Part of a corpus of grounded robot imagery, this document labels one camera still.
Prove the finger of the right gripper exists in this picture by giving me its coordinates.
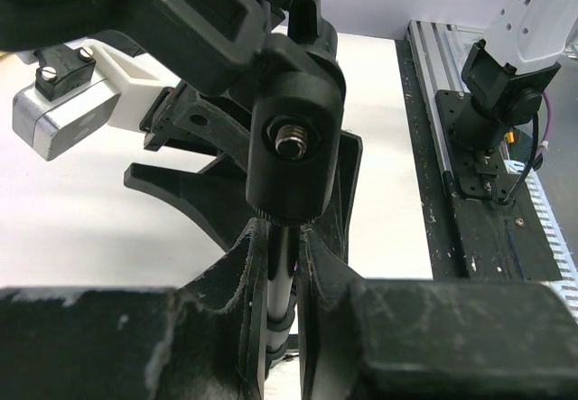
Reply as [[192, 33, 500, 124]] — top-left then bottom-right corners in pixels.
[[124, 161, 253, 251], [176, 90, 362, 262]]

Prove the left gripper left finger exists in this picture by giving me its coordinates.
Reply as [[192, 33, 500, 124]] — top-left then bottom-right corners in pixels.
[[1, 219, 267, 399]]

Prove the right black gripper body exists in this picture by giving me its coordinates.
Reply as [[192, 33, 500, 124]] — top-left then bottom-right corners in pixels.
[[139, 84, 217, 154]]

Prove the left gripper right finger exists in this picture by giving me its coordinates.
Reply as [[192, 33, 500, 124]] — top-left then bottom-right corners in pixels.
[[297, 231, 577, 399]]

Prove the black tripod stand with shockmount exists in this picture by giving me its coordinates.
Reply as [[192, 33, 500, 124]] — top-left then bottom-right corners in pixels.
[[1, 0, 346, 359]]

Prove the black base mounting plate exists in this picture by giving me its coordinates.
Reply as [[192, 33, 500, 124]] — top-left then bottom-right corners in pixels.
[[396, 40, 564, 283]]

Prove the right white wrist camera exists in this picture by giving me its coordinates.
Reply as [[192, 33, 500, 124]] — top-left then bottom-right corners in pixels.
[[12, 39, 179, 162]]

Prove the white slotted cable duct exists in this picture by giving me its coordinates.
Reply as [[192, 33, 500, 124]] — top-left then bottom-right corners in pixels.
[[526, 172, 577, 321]]

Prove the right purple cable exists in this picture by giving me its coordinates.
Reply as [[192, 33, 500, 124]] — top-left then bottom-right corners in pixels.
[[539, 92, 557, 153]]

